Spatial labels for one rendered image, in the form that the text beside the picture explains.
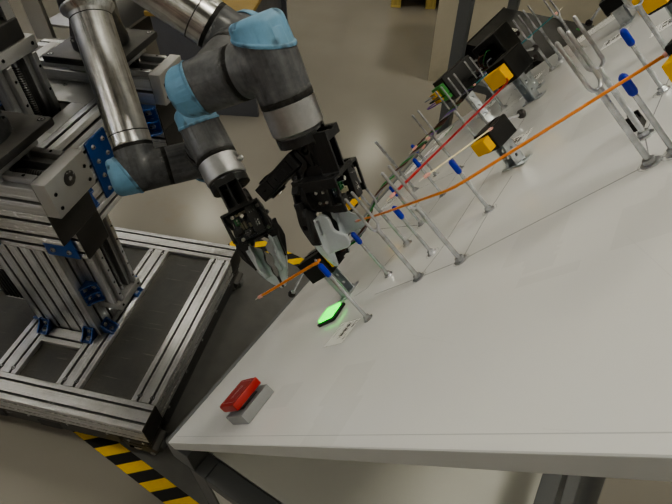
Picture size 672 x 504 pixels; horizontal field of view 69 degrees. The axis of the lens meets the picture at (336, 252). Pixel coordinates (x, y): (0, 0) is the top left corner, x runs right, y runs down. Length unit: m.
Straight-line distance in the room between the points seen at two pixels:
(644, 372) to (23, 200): 1.16
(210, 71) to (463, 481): 0.80
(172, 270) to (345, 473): 1.39
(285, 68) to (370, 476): 0.71
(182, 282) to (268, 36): 1.57
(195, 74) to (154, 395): 1.31
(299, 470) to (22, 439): 1.39
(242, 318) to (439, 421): 1.85
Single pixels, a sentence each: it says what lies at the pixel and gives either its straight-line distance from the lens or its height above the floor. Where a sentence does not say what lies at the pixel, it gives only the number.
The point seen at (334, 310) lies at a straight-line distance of 0.76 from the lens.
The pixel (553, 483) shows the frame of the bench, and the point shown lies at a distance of 1.06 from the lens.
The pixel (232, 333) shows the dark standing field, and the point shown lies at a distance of 2.15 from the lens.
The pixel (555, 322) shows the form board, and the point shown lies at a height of 1.44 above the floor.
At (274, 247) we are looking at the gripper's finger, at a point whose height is 1.12.
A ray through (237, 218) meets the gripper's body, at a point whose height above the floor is 1.17.
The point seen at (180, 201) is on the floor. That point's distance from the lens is 2.84.
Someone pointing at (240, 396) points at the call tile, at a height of 1.13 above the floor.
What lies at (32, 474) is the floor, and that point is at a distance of 2.11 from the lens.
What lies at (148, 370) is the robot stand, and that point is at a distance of 1.86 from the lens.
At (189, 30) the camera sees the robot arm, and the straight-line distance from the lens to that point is 0.82.
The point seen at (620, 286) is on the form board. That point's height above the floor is 1.47.
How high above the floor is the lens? 1.73
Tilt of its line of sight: 45 degrees down
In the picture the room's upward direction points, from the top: straight up
